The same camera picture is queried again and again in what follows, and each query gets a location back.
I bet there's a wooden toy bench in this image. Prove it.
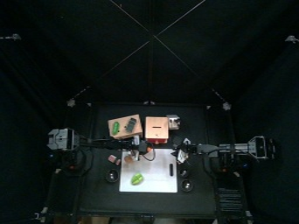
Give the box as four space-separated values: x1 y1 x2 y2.
107 114 145 141

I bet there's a black bowl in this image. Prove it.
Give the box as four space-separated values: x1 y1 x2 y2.
178 168 193 179
181 178 195 193
106 169 122 184

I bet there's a pink toy block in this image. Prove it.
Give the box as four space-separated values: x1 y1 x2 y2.
107 154 122 166

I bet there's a wooden box with slot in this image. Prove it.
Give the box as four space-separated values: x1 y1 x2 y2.
145 115 171 145

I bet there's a white cutting board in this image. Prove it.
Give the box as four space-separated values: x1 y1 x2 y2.
118 148 179 193

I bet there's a green toy leafy vegetable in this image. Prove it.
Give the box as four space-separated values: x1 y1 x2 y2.
130 172 146 186

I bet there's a white text label sticker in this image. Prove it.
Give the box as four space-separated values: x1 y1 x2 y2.
218 187 243 212

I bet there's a black cable loop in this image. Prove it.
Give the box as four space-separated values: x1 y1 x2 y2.
141 148 157 162

